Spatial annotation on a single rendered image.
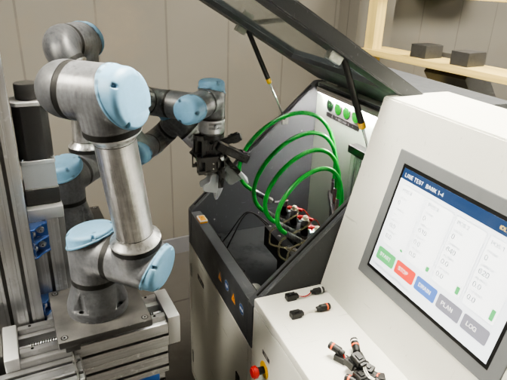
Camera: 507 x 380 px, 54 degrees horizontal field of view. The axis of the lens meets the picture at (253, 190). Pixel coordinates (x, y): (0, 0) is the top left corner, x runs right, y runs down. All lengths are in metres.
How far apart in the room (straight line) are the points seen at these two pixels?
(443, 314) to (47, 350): 0.93
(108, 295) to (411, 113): 0.88
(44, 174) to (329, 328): 0.86
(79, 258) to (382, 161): 0.80
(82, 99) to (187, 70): 2.26
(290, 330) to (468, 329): 0.45
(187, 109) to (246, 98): 2.11
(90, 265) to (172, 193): 2.20
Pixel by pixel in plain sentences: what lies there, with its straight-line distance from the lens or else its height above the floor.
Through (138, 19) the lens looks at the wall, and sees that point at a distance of 3.06.
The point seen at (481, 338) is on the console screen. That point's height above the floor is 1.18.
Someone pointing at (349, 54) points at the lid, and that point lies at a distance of 1.28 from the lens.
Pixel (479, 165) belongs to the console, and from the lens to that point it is 1.14.
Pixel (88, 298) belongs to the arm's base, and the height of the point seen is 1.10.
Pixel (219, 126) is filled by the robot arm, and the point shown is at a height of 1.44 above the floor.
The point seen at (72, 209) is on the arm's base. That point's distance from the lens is 1.71.
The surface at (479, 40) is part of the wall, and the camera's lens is 4.66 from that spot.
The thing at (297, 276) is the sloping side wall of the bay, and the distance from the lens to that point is 1.49.
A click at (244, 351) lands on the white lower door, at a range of 1.65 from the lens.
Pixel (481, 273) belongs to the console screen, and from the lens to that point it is 1.12.
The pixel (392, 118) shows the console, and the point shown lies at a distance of 1.35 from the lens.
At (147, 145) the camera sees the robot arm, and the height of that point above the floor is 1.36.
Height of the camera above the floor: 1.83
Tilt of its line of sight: 24 degrees down
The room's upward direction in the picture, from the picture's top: 2 degrees clockwise
